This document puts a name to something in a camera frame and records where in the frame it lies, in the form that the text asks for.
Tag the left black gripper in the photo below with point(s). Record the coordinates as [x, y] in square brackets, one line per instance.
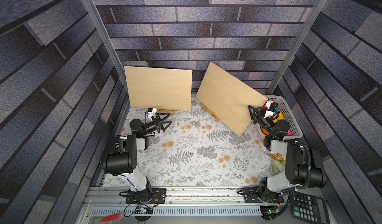
[157, 125]

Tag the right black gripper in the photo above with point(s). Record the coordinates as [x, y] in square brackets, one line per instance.
[261, 118]

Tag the small wooden easel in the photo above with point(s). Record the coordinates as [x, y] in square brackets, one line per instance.
[210, 112]
[172, 112]

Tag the plywood board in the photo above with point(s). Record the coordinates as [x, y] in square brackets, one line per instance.
[161, 88]
[228, 98]

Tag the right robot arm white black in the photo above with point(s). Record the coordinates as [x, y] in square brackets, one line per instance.
[303, 165]

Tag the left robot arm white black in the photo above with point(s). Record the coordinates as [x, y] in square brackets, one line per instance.
[119, 159]

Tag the yellow toy banana bunch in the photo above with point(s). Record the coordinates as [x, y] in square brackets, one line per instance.
[278, 117]

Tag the floral tablecloth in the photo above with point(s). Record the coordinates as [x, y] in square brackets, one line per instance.
[198, 151]

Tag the white plastic basket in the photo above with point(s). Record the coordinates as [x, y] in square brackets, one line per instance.
[295, 129]

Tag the yellow snack bag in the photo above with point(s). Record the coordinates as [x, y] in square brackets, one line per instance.
[278, 157]

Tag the green plastic container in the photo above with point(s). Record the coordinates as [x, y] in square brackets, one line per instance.
[277, 168]

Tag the black calculator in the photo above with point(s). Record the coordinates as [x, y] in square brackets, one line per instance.
[309, 208]

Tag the red object bottom left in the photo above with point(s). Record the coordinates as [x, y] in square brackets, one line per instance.
[111, 218]

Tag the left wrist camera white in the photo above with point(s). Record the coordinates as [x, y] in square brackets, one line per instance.
[151, 113]

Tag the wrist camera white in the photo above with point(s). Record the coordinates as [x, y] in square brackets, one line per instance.
[271, 106]
[151, 113]

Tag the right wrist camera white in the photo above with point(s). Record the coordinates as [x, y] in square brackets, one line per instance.
[271, 106]

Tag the aluminium rail base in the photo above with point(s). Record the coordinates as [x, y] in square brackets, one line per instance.
[183, 205]

